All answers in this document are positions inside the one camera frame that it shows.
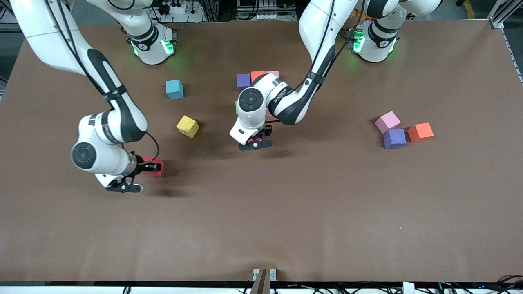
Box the yellow foam cube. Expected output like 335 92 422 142
176 115 200 138

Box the cyan foam cube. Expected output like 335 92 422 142
165 79 184 100

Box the grey electronics box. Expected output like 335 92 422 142
236 0 279 21

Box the white power strip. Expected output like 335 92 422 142
157 0 192 15

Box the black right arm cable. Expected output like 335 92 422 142
44 0 160 166

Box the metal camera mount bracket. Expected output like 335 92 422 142
250 268 277 294

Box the aluminium frame profile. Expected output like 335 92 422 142
488 0 523 29
0 0 29 34

